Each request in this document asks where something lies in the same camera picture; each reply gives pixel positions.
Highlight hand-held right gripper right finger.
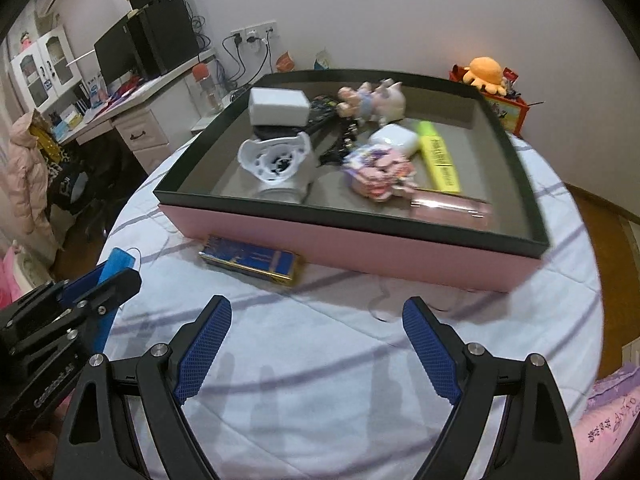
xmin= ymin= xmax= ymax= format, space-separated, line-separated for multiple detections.
xmin=401 ymin=296 xmax=581 ymax=480

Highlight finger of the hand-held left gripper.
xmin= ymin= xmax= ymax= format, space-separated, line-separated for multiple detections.
xmin=30 ymin=267 xmax=108 ymax=311
xmin=60 ymin=267 xmax=143 ymax=342

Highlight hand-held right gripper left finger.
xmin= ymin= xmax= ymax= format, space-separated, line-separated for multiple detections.
xmin=52 ymin=295 xmax=233 ymax=480

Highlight blue and gold box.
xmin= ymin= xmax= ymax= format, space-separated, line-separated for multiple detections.
xmin=198 ymin=234 xmax=305 ymax=288

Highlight pink box with black rim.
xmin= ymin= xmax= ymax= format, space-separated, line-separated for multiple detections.
xmin=152 ymin=67 xmax=551 ymax=293

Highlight pink building block figure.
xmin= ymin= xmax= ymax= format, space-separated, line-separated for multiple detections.
xmin=342 ymin=143 xmax=418 ymax=203

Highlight white earbuds case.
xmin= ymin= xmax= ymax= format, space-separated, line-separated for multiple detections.
xmin=369 ymin=124 xmax=420 ymax=153

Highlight white rectangular box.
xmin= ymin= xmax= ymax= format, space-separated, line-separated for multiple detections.
xmin=248 ymin=87 xmax=311 ymax=126

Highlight pink pig doll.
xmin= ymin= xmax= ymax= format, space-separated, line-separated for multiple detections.
xmin=337 ymin=78 xmax=406 ymax=126

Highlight black remote control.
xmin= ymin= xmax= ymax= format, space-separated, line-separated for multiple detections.
xmin=255 ymin=95 xmax=342 ymax=143

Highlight black office chair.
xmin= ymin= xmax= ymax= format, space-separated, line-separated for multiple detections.
xmin=55 ymin=137 xmax=146 ymax=241

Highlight pink padded jacket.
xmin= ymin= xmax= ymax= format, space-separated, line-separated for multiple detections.
xmin=7 ymin=112 xmax=56 ymax=261

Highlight white desk with drawers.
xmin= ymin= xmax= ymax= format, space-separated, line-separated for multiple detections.
xmin=50 ymin=47 xmax=218 ymax=176

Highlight pink printed blanket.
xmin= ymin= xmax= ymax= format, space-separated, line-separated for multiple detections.
xmin=575 ymin=365 xmax=640 ymax=480

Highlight yellow highlighter pen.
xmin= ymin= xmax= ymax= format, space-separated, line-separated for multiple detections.
xmin=417 ymin=120 xmax=462 ymax=193

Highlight clear bottle with red cap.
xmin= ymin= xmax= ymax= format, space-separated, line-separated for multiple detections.
xmin=192 ymin=62 xmax=223 ymax=113

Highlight white glass-door cabinet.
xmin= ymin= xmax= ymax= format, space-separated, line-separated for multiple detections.
xmin=10 ymin=25 xmax=83 ymax=113

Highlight black computer monitor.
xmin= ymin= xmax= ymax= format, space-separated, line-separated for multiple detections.
xmin=93 ymin=16 xmax=141 ymax=86

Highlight large black speaker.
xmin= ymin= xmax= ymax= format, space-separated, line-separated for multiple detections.
xmin=127 ymin=0 xmax=201 ymax=78

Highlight red printed storage box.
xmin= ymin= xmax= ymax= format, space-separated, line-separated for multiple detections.
xmin=448 ymin=64 xmax=528 ymax=136

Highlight snack packets in storage box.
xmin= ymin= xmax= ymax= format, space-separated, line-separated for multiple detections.
xmin=502 ymin=67 xmax=522 ymax=99

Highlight orange octopus plush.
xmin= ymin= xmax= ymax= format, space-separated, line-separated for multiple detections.
xmin=461 ymin=56 xmax=506 ymax=93

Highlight dark keychain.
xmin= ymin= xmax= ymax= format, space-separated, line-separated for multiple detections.
xmin=317 ymin=120 xmax=361 ymax=166

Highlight black power cables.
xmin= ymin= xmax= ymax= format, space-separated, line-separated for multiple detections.
xmin=215 ymin=35 xmax=273 ymax=93

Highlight white wall power outlet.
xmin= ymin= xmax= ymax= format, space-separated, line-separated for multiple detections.
xmin=230 ymin=20 xmax=278 ymax=43

